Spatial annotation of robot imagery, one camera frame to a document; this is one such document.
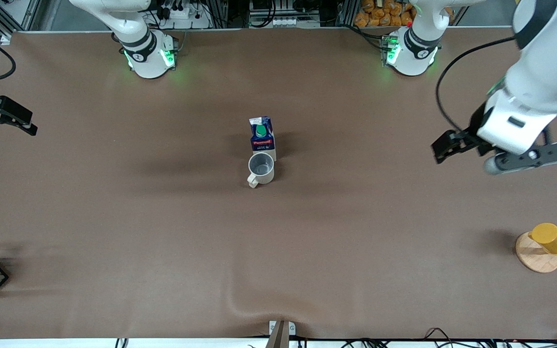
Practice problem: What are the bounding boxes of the wooden mug tree stand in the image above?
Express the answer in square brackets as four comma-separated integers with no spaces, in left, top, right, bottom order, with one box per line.
[515,231,557,274]

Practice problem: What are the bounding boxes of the beige ceramic mug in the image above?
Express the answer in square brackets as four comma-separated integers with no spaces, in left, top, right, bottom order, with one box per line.
[247,152,276,189]

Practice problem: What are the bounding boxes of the white power strip black plugs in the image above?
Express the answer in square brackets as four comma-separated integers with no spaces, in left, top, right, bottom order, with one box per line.
[155,0,211,29]

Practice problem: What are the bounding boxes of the yellow cup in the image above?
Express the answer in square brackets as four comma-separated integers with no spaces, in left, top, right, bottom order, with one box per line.
[528,222,557,256]

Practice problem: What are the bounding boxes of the orange packaged snacks pile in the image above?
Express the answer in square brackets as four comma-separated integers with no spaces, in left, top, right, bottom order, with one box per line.
[354,0,415,28]

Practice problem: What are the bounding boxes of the grey metal table bracket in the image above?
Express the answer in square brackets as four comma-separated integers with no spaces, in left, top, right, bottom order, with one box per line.
[268,320,296,348]

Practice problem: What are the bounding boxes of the black floor cables bundle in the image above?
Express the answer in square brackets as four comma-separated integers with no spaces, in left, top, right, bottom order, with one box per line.
[298,328,557,348]

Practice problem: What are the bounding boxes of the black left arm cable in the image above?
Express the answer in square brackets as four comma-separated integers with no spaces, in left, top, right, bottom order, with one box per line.
[436,36,518,135]

